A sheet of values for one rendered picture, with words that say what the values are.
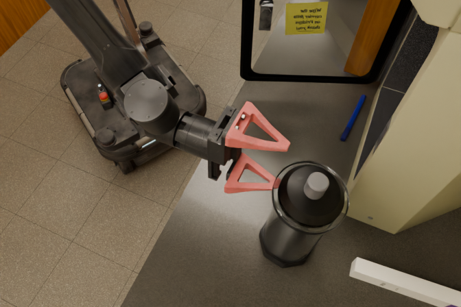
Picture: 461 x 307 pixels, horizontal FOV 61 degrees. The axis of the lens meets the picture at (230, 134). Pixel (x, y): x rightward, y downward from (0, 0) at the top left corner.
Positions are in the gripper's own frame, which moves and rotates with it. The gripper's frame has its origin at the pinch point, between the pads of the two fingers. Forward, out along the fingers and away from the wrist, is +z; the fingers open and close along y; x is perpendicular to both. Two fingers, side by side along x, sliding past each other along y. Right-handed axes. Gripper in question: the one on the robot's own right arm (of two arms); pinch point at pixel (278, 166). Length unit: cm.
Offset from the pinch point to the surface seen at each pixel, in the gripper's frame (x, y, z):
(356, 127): 33.0, -23.1, 10.1
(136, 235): 19, -118, -56
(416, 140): 8.9, 4.1, 15.8
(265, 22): 29.0, 0.1, -12.9
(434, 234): 14.8, -24.9, 29.9
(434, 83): 7.9, 14.7, 13.7
